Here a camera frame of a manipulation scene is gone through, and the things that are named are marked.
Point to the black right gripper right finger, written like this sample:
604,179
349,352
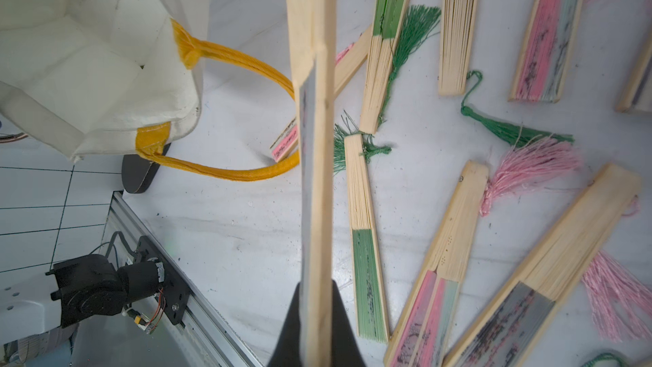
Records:
345,351

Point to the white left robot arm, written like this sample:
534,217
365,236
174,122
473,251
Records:
40,313

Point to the cream tote bag yellow handles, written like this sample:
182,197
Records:
115,77

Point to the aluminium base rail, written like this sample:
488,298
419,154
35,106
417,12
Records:
191,332

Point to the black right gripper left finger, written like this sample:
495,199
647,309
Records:
287,350

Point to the grey pink fan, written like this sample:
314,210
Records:
507,330
312,39

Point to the black wire ornament stand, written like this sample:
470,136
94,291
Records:
6,139

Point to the grey pink fan in bag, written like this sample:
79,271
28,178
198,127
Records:
507,330

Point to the green fan with tassel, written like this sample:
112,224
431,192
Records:
616,360

